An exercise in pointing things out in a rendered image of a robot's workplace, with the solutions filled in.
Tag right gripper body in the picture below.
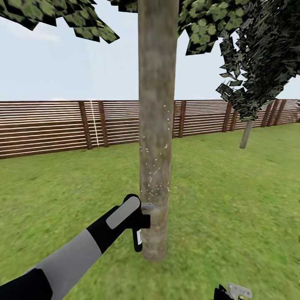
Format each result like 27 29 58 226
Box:
214 288 243 300

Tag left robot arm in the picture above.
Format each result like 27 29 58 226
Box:
0 194 155 300

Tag pesticide atomizer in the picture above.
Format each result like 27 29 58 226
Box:
132 228 143 252

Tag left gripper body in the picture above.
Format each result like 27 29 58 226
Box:
127 215 150 229

